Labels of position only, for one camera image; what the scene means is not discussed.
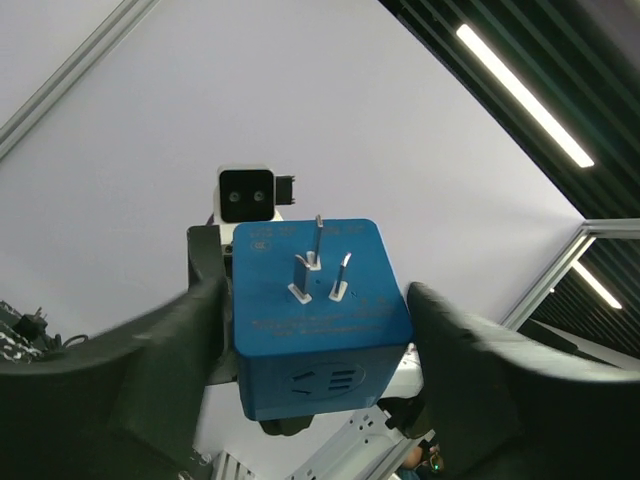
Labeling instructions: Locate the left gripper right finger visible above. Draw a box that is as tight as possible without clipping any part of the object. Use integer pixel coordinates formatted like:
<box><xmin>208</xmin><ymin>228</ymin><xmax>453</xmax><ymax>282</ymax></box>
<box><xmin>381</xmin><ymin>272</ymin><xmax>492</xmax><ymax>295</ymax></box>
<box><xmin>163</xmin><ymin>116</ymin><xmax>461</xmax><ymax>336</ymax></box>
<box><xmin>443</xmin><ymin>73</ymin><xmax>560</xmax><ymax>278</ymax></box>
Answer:
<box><xmin>407</xmin><ymin>282</ymin><xmax>639</xmax><ymax>479</ymax></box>

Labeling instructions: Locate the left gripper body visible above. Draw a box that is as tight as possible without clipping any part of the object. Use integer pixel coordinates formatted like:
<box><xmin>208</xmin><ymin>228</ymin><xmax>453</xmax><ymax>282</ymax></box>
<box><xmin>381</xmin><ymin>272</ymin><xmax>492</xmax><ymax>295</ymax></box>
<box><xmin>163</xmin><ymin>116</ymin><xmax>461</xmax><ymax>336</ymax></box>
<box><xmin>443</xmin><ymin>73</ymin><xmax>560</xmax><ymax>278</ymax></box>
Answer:
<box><xmin>185</xmin><ymin>224</ymin><xmax>316</xmax><ymax>436</ymax></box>

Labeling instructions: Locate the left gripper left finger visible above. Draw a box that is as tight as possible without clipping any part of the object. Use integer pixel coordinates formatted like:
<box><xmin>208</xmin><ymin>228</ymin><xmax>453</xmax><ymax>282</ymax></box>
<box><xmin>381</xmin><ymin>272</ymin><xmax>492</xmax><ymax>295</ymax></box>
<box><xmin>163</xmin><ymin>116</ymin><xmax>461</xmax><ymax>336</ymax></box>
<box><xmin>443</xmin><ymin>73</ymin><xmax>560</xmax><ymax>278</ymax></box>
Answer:
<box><xmin>1</xmin><ymin>279</ymin><xmax>226</xmax><ymax>479</ymax></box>

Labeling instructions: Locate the blue cube plug adapter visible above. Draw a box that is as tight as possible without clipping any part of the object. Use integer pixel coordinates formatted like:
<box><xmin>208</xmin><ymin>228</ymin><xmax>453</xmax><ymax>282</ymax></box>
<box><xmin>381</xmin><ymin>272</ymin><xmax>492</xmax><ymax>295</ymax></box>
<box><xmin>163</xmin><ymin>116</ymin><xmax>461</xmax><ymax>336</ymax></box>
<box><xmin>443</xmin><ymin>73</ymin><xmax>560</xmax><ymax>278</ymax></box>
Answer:
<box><xmin>232</xmin><ymin>218</ymin><xmax>413</xmax><ymax>421</ymax></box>

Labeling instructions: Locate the black coiled cable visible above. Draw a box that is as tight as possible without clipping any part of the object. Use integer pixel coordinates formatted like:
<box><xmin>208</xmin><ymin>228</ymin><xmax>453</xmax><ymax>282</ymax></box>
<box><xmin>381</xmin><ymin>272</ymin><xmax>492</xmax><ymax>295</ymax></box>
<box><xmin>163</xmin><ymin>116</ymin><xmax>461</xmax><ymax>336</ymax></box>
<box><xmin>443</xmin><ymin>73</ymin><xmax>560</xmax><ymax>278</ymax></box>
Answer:
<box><xmin>0</xmin><ymin>299</ymin><xmax>91</xmax><ymax>359</ymax></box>

